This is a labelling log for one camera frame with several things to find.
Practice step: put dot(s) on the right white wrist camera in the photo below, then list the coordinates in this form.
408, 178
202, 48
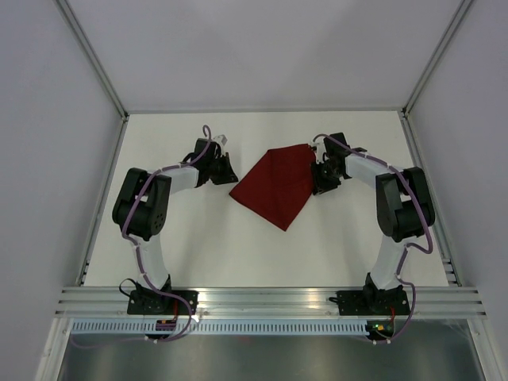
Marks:
318, 147

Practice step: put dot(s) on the aluminium front rail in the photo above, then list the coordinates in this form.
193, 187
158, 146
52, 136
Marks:
277, 303

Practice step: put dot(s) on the dark red cloth napkin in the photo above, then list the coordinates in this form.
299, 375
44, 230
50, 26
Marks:
279, 185

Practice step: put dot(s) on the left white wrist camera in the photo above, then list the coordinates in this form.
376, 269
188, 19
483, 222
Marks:
221, 140

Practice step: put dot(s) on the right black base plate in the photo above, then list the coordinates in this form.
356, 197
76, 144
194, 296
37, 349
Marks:
360, 303

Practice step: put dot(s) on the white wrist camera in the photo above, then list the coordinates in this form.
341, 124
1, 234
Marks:
221, 140
318, 147

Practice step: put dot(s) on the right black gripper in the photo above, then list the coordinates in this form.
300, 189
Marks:
319, 185

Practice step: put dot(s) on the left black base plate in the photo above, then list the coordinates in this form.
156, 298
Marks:
149, 303

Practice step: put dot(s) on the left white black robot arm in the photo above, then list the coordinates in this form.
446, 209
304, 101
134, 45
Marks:
140, 210

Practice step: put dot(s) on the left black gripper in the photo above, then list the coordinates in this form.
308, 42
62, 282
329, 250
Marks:
229, 175

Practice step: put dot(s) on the white slotted cable duct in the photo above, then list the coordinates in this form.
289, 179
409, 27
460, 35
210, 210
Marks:
224, 327

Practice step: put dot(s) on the aluminium frame post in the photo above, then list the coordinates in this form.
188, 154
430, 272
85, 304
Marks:
447, 37
91, 56

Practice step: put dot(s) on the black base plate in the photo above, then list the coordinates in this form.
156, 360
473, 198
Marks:
360, 303
149, 303

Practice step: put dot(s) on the left aluminium frame post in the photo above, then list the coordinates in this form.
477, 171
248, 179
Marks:
91, 56

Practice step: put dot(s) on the right aluminium frame post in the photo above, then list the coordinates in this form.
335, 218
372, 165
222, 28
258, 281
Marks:
447, 37

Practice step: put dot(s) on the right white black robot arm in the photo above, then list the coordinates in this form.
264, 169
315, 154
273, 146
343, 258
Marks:
404, 213

